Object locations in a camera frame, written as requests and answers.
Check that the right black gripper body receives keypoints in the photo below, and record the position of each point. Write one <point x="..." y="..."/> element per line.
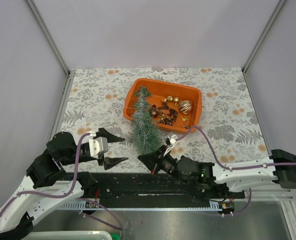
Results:
<point x="157" y="161"/>

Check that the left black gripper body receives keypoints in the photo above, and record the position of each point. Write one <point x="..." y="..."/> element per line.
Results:
<point x="85" y="152"/>

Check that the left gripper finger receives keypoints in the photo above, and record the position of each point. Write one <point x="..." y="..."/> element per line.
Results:
<point x="109" y="163"/>
<point x="102" y="132"/>

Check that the small frosted christmas tree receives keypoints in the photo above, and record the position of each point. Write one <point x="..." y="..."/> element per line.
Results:
<point x="146" y="136"/>

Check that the gold flower ornament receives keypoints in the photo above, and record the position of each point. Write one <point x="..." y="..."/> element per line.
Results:
<point x="184" y="118"/>

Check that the orange plastic tray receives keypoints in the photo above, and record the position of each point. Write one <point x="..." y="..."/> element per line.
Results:
<point x="169" y="94"/>

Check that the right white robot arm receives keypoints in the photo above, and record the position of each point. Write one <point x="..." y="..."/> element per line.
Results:
<point x="278" y="168"/>

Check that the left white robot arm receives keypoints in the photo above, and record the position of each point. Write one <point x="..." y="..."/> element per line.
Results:
<point x="53" y="179"/>

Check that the floral patterned table mat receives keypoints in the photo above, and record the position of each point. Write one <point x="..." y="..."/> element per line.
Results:
<point x="228" y="129"/>

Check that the brown ribbon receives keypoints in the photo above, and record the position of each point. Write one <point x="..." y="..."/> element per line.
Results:
<point x="167" y="115"/>

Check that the large gold striped bauble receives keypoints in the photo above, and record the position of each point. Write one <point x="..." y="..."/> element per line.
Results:
<point x="185" y="107"/>

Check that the small gold bauble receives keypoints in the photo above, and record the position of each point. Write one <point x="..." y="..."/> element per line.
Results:
<point x="169" y="98"/>
<point x="175" y="100"/>

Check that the green object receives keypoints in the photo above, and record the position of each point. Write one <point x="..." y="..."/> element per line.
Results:
<point x="115" y="236"/>

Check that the white plastic bin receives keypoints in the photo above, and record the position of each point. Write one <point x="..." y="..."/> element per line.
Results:
<point x="69" y="235"/>

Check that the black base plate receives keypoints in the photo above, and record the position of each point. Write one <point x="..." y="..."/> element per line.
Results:
<point x="144" y="191"/>

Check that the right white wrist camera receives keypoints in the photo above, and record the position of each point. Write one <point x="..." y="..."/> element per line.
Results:
<point x="170" y="141"/>

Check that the white slotted cable duct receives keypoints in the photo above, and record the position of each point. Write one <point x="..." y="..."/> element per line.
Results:
<point x="79" y="205"/>

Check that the aluminium frame rail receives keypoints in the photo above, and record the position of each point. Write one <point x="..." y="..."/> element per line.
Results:
<point x="47" y="35"/>

